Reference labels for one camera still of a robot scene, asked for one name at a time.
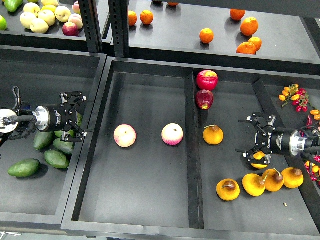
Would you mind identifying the large orange on shelf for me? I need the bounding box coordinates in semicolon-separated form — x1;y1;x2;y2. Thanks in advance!
240;17;259;37

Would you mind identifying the black left tray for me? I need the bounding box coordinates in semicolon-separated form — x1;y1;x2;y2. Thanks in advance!
0;45;107;232

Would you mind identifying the green avocado behind gripper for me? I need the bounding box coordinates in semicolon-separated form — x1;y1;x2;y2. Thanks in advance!
33;131;56;151

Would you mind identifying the green avocado middle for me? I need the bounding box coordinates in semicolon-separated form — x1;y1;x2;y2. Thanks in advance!
54;130;65;139

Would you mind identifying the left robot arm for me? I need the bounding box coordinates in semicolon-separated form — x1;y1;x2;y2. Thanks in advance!
0;86;92;145

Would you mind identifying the dark green avocado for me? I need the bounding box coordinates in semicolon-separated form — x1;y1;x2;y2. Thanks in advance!
44;150;70;169

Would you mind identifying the black shelf post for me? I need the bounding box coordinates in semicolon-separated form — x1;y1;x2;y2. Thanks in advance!
108;0;130;58
78;0;103;54

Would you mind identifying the orange on shelf lower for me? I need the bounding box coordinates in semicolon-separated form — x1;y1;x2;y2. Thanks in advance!
236;41;257;55

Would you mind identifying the green avocado top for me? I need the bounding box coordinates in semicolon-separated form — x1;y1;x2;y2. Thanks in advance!
76;112;83;127

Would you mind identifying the black shelf post left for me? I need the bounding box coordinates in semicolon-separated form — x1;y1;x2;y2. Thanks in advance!
78;0;103;54

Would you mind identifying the yellow pear far right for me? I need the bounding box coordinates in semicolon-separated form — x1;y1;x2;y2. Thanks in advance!
281;167;304;189

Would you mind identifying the green avocado far left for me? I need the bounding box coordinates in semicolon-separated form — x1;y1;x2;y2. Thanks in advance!
7;158;41;178

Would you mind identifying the pale yellow apple front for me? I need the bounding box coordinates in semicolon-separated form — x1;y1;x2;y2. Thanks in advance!
30;18;49;34

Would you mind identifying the yellow pear middle right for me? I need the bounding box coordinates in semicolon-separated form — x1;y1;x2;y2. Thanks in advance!
262;168;284;192

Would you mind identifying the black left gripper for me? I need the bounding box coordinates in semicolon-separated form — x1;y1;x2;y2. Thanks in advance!
44;91;93;143

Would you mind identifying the pink peach on shelf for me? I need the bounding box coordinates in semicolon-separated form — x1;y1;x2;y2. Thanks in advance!
68;13;83;30

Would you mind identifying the bright red apple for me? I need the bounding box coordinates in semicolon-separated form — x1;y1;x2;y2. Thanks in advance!
196;70;219;91

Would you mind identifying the red chili pepper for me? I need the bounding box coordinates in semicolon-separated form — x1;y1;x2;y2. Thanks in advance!
306;115;313;126

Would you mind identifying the pale yellow apple centre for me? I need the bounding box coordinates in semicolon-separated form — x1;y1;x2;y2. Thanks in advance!
38;9;56;27

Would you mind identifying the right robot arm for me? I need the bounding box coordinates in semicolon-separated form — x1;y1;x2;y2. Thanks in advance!
236;112;320;166

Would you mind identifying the orange on shelf left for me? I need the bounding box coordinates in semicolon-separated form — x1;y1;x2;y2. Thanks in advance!
128;10;138;27

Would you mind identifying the pale yellow apple right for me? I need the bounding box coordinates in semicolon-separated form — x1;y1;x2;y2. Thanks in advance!
54;5;72;23

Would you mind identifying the black centre tray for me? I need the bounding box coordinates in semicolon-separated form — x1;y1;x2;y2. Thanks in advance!
61;58;320;240

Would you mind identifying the pink yellow apple left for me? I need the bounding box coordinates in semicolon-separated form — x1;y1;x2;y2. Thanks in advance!
113;124;137;148

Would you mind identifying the black shelf post right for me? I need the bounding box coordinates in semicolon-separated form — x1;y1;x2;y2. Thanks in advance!
108;0;130;58

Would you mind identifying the yellow pear right upper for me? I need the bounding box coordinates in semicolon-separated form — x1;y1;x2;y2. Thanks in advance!
250;151;268;170

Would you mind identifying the black tray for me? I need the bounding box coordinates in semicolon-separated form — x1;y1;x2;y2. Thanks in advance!
61;58;320;240
0;45;107;232

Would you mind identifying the orange on shelf small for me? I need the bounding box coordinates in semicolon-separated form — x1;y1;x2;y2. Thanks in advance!
248;36;263;51

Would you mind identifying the mixed tomato bunch lower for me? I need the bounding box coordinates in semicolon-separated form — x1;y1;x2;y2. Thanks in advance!
304;155;320;185

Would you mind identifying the dark red apple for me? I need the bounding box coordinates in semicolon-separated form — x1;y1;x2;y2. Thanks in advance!
195;89;214;110

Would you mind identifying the yellow pear right lower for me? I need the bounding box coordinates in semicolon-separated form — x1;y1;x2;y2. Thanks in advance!
242;173;265;197

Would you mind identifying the pink yellow apple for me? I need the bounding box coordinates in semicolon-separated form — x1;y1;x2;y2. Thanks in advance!
113;124;137;148
161;123;184;146

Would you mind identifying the pink yellow apple middle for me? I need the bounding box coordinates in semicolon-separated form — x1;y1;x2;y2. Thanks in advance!
161;123;184;146

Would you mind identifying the pale yellow apple left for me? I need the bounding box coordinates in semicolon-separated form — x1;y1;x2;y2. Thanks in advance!
20;12;37;30

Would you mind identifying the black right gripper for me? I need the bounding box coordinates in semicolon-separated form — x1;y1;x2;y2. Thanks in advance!
235;112;300;165

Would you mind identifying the cherry tomato bunch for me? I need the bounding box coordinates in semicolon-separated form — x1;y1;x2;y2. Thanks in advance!
278;84;309;112

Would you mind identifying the red apple on shelf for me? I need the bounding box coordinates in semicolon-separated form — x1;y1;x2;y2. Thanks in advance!
62;22;80;37

